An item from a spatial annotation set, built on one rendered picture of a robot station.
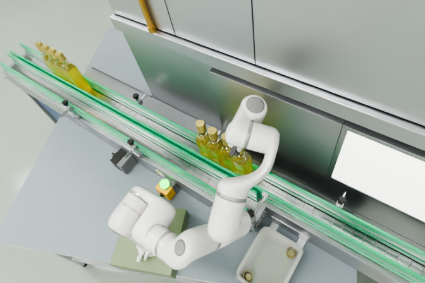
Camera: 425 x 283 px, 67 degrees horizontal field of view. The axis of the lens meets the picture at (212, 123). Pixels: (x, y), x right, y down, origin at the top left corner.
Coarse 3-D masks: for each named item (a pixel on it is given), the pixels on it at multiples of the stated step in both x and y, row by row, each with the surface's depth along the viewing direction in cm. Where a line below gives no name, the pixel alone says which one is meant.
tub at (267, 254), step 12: (264, 228) 124; (264, 240) 128; (276, 240) 126; (288, 240) 120; (252, 252) 122; (264, 252) 126; (276, 252) 125; (300, 252) 117; (240, 264) 118; (252, 264) 124; (264, 264) 123; (276, 264) 123; (288, 264) 122; (240, 276) 116; (252, 276) 122; (264, 276) 121; (276, 276) 120; (288, 276) 114
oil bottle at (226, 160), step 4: (220, 148) 120; (224, 148) 118; (220, 152) 120; (224, 152) 119; (228, 152) 118; (224, 156) 121; (228, 156) 118; (232, 156) 119; (224, 160) 125; (228, 160) 122; (224, 164) 128; (228, 164) 125; (232, 164) 123; (228, 168) 128; (232, 168) 126
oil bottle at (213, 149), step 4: (220, 140) 121; (208, 144) 121; (212, 144) 120; (216, 144) 120; (220, 144) 121; (208, 148) 123; (212, 148) 121; (216, 148) 120; (212, 152) 124; (216, 152) 121; (212, 156) 127; (216, 156) 124; (220, 156) 125; (212, 160) 131; (216, 160) 128; (220, 160) 127; (220, 164) 129
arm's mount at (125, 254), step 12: (180, 216) 134; (168, 228) 132; (180, 228) 131; (120, 240) 132; (120, 252) 130; (132, 252) 129; (120, 264) 127; (132, 264) 126; (144, 264) 125; (156, 264) 124; (168, 276) 123
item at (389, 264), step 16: (32, 64) 186; (64, 80) 172; (144, 128) 151; (176, 144) 139; (208, 160) 131; (288, 208) 119; (320, 224) 111; (336, 240) 113; (352, 240) 106; (368, 256) 108; (384, 256) 102; (400, 272) 103
